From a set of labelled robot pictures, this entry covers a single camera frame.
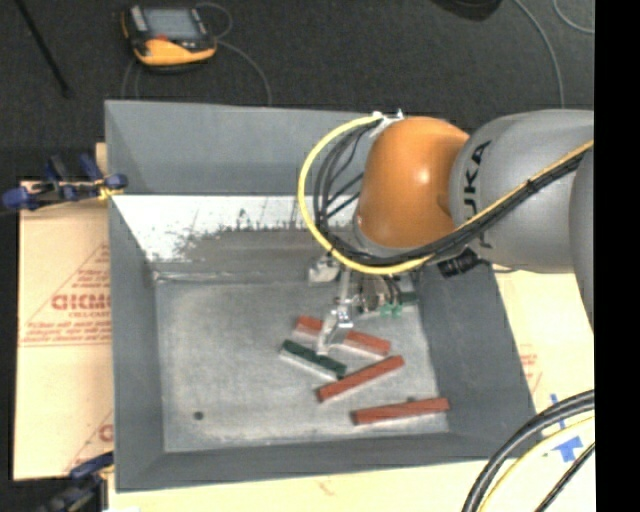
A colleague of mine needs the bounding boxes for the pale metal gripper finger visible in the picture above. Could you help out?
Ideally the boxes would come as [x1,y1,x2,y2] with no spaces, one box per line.
[325,314,355,357]
[315,305,342,357]

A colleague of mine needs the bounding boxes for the red-brown flat block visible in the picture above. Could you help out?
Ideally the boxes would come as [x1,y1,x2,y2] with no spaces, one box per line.
[314,354,406,404]
[291,314,393,358]
[349,396,452,427]

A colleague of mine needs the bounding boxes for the dark green flat block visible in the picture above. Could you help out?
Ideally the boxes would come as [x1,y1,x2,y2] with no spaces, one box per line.
[278,338,349,382]

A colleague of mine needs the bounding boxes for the grey metal bin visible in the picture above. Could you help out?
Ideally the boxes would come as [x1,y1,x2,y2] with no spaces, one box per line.
[103,99,539,491]

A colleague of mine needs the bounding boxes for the brown cardboard board red print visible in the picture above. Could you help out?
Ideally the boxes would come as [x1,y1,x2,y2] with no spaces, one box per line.
[12,179,116,482]

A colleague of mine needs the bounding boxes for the black cylinder on white bracket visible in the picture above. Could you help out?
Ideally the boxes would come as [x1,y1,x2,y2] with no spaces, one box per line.
[437,248,494,279]

